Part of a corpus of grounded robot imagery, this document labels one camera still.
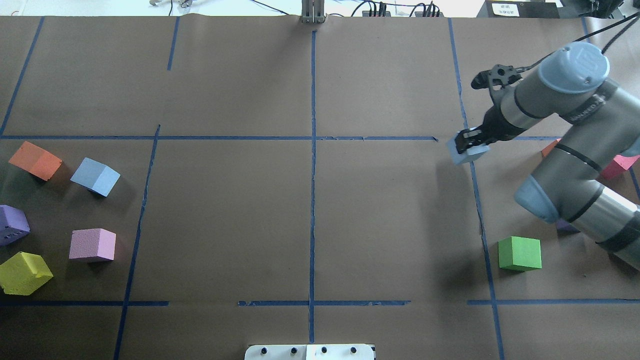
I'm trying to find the dark purple foam block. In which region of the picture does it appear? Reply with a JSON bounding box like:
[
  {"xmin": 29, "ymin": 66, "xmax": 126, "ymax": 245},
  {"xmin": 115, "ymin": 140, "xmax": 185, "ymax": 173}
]
[{"xmin": 0, "ymin": 204, "xmax": 31, "ymax": 247}]

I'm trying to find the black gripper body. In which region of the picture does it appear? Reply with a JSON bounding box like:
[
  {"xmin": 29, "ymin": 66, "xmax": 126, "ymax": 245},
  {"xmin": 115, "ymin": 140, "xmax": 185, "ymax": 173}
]
[{"xmin": 470, "ymin": 106, "xmax": 512, "ymax": 147}]

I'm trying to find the light blue foam block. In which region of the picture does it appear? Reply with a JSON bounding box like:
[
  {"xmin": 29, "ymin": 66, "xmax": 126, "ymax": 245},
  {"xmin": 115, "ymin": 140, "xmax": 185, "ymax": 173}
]
[{"xmin": 446, "ymin": 131, "xmax": 490, "ymax": 166}]

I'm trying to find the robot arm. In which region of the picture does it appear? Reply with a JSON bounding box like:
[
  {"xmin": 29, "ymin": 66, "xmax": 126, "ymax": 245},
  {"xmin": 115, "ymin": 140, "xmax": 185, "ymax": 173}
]
[{"xmin": 446, "ymin": 41, "xmax": 640, "ymax": 269}]

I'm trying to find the light pink foam block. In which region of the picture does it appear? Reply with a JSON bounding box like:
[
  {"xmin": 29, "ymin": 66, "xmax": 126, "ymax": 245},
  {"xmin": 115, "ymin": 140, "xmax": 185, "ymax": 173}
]
[{"xmin": 68, "ymin": 228, "xmax": 117, "ymax": 263}]

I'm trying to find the white control box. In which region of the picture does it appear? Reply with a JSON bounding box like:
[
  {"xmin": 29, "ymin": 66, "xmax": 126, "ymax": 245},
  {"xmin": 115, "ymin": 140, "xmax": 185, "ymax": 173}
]
[{"xmin": 244, "ymin": 343, "xmax": 377, "ymax": 360}]

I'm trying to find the green foam block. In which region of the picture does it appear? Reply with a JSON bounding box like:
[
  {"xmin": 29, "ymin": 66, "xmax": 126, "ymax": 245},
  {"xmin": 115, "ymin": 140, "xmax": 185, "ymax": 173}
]
[{"xmin": 497, "ymin": 235, "xmax": 543, "ymax": 272}]

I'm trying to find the orange-red foam block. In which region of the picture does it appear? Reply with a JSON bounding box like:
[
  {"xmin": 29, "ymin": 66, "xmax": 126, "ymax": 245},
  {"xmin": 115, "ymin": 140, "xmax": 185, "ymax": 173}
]
[{"xmin": 8, "ymin": 141, "xmax": 63, "ymax": 182}]

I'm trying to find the yellow foam block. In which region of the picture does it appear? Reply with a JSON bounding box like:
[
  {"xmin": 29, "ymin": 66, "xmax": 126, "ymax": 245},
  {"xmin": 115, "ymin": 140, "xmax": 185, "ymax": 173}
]
[{"xmin": 0, "ymin": 251, "xmax": 54, "ymax": 296}]

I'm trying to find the magenta foam block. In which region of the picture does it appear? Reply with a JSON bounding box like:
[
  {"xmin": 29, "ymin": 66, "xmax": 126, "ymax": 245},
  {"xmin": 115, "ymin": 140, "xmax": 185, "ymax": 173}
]
[{"xmin": 599, "ymin": 154, "xmax": 640, "ymax": 180}]

